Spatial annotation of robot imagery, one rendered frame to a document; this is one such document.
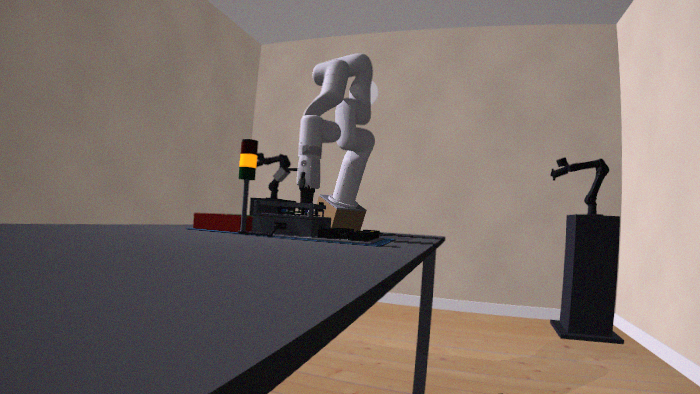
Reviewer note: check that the red open-top bin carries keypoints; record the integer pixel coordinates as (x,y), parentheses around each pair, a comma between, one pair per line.
(220,222)

